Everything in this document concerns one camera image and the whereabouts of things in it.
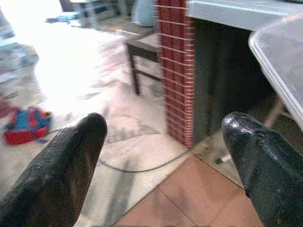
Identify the red and blue backpack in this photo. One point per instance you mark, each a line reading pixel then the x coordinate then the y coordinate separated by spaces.
pixel 26 127

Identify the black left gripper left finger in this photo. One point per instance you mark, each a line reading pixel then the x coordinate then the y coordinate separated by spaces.
pixel 54 179

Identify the pale blue water jug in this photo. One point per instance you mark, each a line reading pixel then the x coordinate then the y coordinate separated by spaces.
pixel 143 11

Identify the dark wooden chair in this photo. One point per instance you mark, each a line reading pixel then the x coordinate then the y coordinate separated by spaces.
pixel 142 53

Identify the grey plastic bag bundle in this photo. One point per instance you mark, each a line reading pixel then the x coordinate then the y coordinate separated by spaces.
pixel 16 56

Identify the red brick counter base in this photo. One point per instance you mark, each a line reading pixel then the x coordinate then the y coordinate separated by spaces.
pixel 177 71

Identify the blue cloth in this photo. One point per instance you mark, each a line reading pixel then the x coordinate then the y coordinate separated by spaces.
pixel 64 17

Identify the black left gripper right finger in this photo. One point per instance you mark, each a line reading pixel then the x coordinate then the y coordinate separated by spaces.
pixel 267 165

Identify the white kitchen countertop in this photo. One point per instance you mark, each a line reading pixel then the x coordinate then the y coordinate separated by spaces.
pixel 236 11

